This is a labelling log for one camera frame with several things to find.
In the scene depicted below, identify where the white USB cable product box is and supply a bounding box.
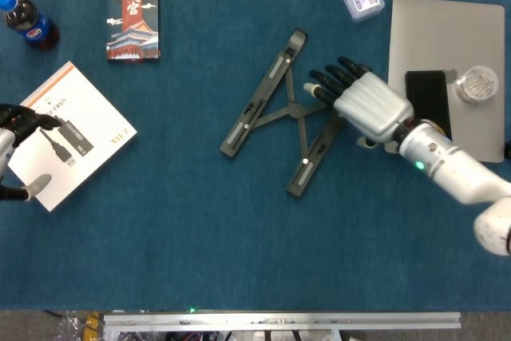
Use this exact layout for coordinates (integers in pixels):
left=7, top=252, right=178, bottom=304
left=6, top=60, right=139, bottom=213

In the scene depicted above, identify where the Pepsi cola bottle blue cap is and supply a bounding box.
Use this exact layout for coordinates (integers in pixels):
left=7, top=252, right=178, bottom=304
left=0, top=0, right=60, bottom=51

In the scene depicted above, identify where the blue felt table cover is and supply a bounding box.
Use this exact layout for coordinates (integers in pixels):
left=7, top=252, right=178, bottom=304
left=0, top=0, right=511, bottom=312

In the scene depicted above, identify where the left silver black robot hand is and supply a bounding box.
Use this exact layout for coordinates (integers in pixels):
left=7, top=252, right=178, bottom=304
left=0, top=103, right=63, bottom=202

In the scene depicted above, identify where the silver closed laptop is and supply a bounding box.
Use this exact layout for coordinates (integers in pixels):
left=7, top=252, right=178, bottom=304
left=387, top=0, right=506, bottom=164

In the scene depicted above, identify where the clear crinkled plastic bag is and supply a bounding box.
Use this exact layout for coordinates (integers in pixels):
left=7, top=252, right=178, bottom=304
left=55, top=311, right=87, bottom=341

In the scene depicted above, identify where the small yellow object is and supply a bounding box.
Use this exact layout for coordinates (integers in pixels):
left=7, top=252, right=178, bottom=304
left=85, top=311, right=101, bottom=338

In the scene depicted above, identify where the black smartphone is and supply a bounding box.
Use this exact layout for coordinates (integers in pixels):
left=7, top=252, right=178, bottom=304
left=404, top=69, right=454, bottom=141

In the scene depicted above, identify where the red black palace print box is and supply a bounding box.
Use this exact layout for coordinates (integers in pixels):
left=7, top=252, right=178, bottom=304
left=105, top=0, right=162, bottom=62

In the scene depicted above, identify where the black folding laptop stand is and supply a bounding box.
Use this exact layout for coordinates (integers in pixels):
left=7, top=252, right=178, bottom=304
left=218, top=28, right=348, bottom=198

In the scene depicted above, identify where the aluminium frame rail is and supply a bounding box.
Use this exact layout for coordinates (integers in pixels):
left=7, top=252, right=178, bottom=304
left=102, top=311, right=462, bottom=332

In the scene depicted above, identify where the clear round jar of clips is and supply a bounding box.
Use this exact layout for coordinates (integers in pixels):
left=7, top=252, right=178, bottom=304
left=454, top=64, right=500, bottom=105

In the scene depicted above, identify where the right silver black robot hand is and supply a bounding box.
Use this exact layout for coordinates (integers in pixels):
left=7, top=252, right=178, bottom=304
left=303, top=56, right=415, bottom=153

